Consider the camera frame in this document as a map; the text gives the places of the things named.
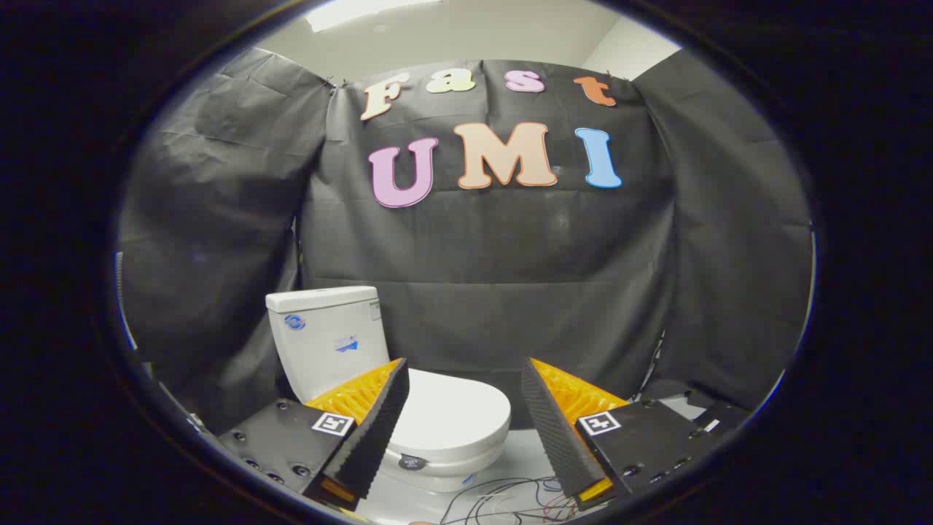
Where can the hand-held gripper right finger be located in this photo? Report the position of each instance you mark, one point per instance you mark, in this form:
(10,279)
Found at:
(554,437)

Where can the white toilet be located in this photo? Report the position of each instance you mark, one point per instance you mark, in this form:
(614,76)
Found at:
(321,368)

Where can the black backdrop cloth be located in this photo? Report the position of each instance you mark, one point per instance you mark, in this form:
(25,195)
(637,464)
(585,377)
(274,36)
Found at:
(496,255)

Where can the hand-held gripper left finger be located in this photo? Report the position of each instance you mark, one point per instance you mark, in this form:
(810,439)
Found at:
(372,430)

